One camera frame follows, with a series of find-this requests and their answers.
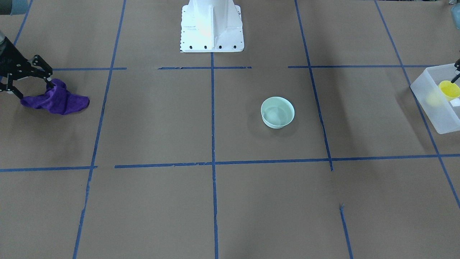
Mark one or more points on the yellow plastic cup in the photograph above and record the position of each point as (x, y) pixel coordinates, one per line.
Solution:
(450, 90)

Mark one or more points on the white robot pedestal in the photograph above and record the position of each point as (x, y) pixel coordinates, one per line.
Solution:
(211, 26)

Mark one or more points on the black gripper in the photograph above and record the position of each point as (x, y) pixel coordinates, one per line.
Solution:
(12, 59)

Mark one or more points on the clear plastic storage box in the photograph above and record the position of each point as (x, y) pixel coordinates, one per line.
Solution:
(443, 114)

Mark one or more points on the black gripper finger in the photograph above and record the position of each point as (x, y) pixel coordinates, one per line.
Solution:
(457, 67)

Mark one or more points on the light green bowl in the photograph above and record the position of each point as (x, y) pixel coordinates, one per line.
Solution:
(277, 112)

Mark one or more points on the purple cloth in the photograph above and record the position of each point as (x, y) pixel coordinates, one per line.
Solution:
(57, 100)

